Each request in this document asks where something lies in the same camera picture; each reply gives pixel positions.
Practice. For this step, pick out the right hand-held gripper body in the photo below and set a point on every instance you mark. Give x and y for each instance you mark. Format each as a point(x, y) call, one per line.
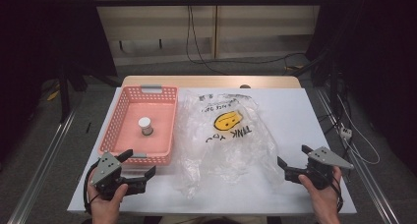
point(319, 170)

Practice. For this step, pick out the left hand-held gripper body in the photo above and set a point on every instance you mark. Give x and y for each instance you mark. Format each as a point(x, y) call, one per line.
point(105, 167)

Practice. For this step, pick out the pink perforated plastic basket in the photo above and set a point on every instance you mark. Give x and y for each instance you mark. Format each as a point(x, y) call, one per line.
point(131, 145)

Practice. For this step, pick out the small round bottle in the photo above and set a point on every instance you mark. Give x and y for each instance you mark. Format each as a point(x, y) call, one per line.
point(145, 124)

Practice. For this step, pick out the clear printed plastic bag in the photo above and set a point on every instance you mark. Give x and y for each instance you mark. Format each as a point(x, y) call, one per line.
point(229, 152)

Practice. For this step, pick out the person's right hand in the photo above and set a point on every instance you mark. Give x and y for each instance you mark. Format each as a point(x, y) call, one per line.
point(323, 197)

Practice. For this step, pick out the person's left hand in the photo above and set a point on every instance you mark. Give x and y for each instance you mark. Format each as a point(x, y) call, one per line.
point(106, 204)

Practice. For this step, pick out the white power strip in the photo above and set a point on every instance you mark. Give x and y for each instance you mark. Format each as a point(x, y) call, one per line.
point(345, 132)

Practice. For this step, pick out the dark round table grommet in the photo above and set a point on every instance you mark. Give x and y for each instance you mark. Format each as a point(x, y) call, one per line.
point(245, 86)

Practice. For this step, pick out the black metal stand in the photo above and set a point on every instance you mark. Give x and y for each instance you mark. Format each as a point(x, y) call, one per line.
point(64, 93)

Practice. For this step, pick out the yellow floor tape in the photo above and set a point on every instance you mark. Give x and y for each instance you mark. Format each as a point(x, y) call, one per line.
point(53, 95)

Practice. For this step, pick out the dark curtain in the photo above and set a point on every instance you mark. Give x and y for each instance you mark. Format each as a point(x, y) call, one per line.
point(377, 37)
point(39, 37)

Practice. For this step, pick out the black horizontal metal bar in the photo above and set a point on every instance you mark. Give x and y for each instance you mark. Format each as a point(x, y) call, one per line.
point(203, 1)

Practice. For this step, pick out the aluminium frame rail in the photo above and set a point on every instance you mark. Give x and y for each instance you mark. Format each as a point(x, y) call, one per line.
point(49, 158)
point(370, 181)

